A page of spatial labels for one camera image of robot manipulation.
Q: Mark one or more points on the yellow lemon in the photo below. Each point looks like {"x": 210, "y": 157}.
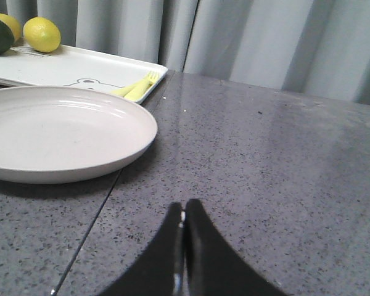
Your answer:
{"x": 13, "y": 24}
{"x": 42, "y": 34}

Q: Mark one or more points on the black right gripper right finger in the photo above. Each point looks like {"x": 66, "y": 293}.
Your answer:
{"x": 213, "y": 267}

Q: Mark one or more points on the yellow plastic spoon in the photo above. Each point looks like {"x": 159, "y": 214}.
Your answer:
{"x": 124, "y": 90}

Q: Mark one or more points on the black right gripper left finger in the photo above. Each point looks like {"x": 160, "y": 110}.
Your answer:
{"x": 159, "y": 268}

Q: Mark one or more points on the yellow lemon front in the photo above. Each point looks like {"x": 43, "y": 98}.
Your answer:
{"x": 42, "y": 34}

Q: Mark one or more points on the yellow plastic fork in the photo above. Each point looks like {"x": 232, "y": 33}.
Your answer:
{"x": 139, "y": 90}

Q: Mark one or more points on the beige round plate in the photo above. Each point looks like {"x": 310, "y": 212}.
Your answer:
{"x": 53, "y": 135}

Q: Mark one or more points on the white bear print tray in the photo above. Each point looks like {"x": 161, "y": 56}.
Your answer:
{"x": 72, "y": 66}

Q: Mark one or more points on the yellow lemon back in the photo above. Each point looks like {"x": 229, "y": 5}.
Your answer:
{"x": 13, "y": 24}

